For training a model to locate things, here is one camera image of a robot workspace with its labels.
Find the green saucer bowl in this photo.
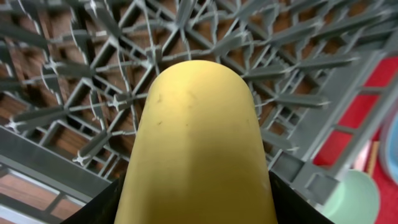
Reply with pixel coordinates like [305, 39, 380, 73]
[314, 169, 381, 224]

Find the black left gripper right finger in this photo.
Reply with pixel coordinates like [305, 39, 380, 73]
[269, 171, 334, 224]

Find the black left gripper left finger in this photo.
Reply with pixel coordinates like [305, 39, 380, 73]
[61, 173, 126, 224]

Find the wooden chopstick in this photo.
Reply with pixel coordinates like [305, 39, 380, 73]
[366, 141, 380, 176]

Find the red plastic tray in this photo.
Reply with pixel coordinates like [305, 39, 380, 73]
[313, 57, 397, 224]

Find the light blue plate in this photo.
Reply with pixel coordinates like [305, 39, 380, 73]
[379, 112, 397, 185]

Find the grey dishwasher rack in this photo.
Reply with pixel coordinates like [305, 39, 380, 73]
[1, 0, 397, 223]

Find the white plastic fork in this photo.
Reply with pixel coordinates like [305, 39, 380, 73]
[352, 141, 372, 171]

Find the yellow plastic cup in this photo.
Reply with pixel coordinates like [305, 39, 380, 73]
[115, 60, 277, 224]

